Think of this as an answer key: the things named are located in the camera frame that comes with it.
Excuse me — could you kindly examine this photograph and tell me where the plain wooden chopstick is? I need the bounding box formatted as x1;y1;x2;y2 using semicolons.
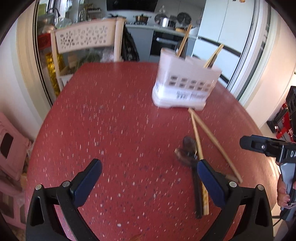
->
203;44;223;69
176;23;193;57
188;108;243;184
207;44;225;69

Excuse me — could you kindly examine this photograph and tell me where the yellow oil bottle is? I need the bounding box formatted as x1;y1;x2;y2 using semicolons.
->
45;52;61;91

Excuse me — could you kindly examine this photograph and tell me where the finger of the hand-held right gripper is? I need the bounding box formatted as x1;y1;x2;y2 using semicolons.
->
240;135;285;161

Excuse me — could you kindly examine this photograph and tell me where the black built-in oven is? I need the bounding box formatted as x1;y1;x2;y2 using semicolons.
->
150;31;190;56

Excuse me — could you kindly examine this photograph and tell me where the black cable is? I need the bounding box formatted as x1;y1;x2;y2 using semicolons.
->
272;208;287;226

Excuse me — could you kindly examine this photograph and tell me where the red and black stand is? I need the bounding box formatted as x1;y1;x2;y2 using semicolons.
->
267;85;296;142

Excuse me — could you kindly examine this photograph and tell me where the blue patterned wooden chopstick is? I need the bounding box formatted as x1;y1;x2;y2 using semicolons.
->
191;115;210;215

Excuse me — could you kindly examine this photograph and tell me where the kitchen faucet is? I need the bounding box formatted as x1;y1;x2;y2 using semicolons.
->
49;7;61;25

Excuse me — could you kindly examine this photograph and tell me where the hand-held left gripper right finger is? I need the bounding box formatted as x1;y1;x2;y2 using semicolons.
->
196;159;275;241

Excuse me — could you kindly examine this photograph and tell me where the white plastic utensil holder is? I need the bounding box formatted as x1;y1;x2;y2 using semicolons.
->
152;48;222;110

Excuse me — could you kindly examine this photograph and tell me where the person's right hand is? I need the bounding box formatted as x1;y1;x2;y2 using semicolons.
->
277;172;291;207

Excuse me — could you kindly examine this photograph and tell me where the pink plastic stool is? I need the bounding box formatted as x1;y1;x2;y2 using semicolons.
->
0;180;26;225
0;112;32;181

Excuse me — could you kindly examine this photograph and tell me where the black range hood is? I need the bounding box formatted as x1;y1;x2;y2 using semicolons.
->
106;0;158;12

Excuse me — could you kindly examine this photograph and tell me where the metal cooking pot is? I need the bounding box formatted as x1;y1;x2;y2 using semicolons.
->
133;14;149;24

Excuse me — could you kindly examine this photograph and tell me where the black bag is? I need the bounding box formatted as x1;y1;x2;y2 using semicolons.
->
122;30;140;62

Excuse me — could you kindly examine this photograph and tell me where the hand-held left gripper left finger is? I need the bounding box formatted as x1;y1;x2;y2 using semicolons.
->
26;159;103;241

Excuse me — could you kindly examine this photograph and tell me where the white perforated trolley basket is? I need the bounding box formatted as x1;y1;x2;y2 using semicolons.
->
50;17;127;91

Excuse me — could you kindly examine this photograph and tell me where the red plastic basket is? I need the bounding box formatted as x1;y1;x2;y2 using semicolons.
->
37;33;52;48

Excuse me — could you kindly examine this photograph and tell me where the white refrigerator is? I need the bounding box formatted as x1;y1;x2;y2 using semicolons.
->
191;0;255;68

